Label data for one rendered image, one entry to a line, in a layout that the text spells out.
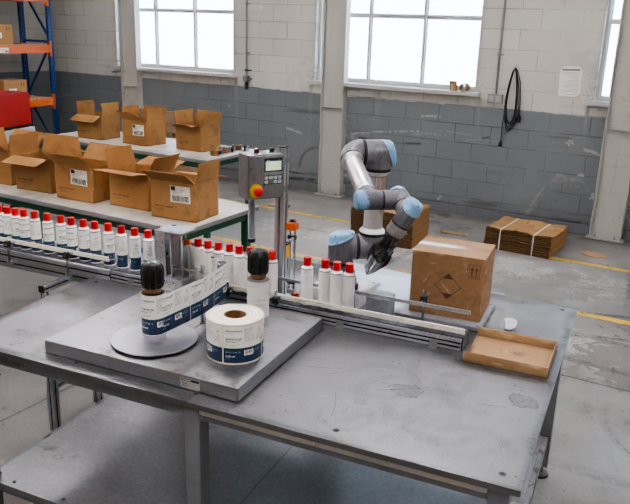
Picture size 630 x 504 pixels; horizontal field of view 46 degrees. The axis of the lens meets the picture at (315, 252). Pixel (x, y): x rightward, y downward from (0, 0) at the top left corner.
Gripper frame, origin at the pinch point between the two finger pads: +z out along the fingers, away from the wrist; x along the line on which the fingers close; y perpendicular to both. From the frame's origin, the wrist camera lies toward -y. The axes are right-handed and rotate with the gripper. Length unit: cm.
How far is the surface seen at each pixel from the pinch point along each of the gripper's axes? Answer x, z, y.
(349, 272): -5.9, 4.9, 1.5
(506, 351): 60, -8, -3
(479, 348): 52, -3, -1
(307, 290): -16.0, 22.8, 2.4
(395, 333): 23.2, 11.6, 5.1
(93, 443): -50, 127, 41
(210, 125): -256, 143, -347
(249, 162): -65, -6, 2
